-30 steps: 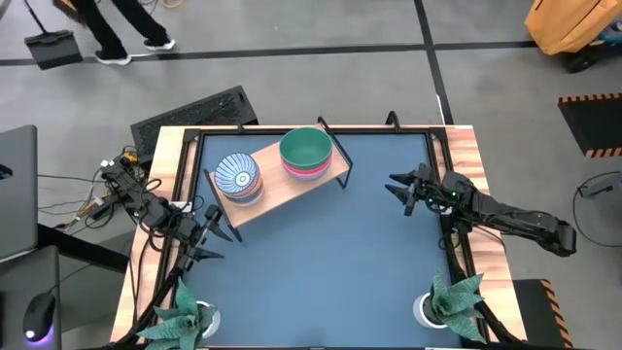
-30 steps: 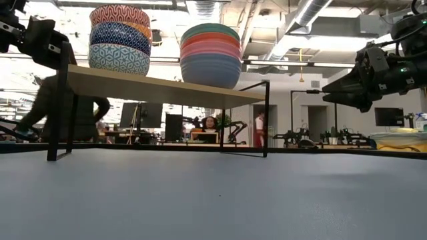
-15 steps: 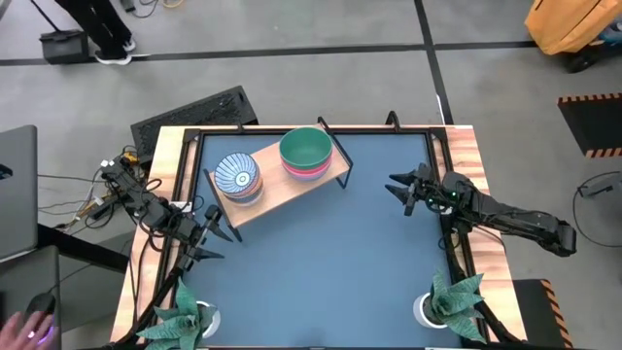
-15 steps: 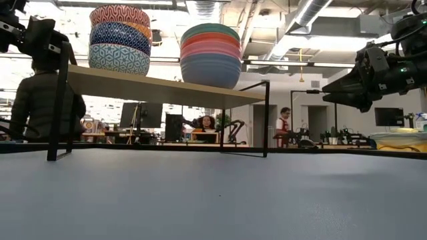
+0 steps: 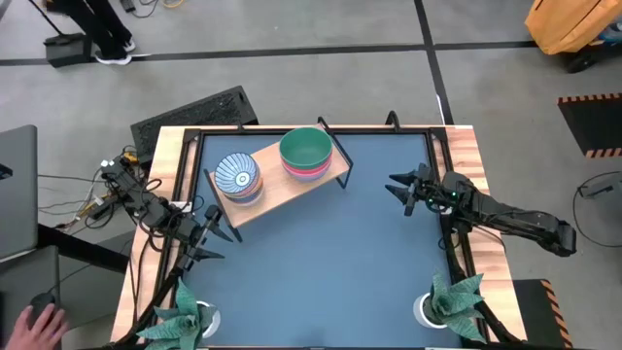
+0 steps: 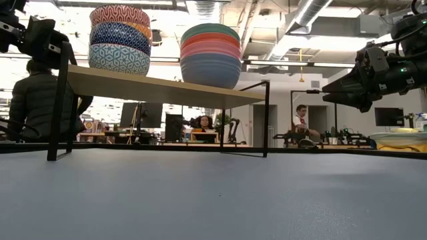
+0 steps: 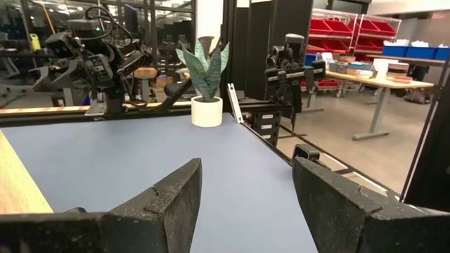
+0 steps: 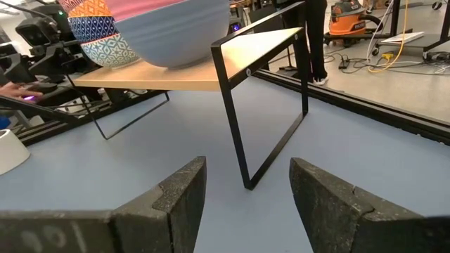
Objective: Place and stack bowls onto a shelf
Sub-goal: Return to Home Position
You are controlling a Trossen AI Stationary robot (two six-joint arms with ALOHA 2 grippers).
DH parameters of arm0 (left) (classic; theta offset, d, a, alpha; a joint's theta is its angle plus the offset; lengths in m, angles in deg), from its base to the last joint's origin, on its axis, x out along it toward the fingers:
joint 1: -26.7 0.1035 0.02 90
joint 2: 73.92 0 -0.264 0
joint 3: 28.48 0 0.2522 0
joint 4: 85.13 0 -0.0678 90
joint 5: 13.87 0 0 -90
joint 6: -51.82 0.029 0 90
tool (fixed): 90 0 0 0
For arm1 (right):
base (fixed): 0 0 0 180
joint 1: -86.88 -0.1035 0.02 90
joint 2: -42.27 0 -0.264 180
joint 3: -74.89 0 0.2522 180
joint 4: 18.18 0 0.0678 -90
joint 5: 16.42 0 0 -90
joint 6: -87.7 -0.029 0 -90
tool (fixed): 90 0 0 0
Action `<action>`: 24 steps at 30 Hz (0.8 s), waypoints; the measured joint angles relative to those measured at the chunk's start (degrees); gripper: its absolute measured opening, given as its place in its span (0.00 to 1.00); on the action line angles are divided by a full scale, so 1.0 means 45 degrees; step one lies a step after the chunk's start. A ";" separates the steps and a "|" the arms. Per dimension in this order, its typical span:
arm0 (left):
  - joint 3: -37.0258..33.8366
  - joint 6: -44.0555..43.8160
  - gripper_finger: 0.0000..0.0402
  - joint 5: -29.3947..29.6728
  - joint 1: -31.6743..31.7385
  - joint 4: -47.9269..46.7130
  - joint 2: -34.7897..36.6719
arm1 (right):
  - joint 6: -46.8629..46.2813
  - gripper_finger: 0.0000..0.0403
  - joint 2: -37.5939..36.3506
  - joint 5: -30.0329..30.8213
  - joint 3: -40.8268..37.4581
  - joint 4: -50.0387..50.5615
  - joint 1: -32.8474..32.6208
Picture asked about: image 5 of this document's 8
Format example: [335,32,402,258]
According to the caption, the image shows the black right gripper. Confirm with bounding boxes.
[384,162,459,218]

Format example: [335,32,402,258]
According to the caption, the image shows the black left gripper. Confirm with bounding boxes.
[167,203,235,272]

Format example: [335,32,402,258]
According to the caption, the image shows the orange floral patterned bowl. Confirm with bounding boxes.
[221,167,263,201]

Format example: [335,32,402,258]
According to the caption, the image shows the red zigzag patterned bowl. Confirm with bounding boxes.
[214,152,259,198]

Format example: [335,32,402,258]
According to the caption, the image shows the plain slate blue bowl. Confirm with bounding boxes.
[286,164,330,185]

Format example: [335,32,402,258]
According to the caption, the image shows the plain pink bowl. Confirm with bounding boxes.
[281,157,334,181]

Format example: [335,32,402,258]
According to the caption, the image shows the plain orange red bowl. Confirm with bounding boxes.
[280,155,334,177]

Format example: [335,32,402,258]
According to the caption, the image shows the plain teal green bowl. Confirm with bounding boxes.
[279,126,334,172]

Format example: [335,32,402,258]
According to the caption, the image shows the wooden shelf black metal legs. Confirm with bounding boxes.
[202,115,355,243]

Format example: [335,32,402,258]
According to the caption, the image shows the artificial plant white pot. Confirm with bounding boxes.
[135,276,223,350]
[412,270,488,344]

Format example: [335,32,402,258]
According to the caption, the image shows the blue grey table mat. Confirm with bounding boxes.
[196,133,463,349]

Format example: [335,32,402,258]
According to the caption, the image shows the black perforated metal box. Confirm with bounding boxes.
[129,85,259,164]

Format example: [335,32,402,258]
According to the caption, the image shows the black mat orange hazard stripes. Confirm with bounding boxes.
[557,92,622,159]
[512,278,575,350]

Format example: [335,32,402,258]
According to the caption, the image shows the black computer mouse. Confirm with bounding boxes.
[27,291,58,320]

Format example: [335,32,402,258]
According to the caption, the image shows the grey floor device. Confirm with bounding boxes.
[576,180,617,200]

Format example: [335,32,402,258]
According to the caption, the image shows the person's hand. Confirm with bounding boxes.
[3,303,70,350]

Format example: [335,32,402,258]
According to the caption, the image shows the grey laptop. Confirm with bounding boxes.
[0,123,40,262]

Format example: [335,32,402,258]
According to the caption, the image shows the yellow bin cart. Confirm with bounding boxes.
[523,0,622,75]

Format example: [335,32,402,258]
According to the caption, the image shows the person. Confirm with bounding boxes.
[60,0,136,67]

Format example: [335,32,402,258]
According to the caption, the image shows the black floor cable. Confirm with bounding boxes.
[571,169,622,250]

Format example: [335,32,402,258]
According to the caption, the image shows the black long handled dustpan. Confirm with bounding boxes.
[26,0,94,69]

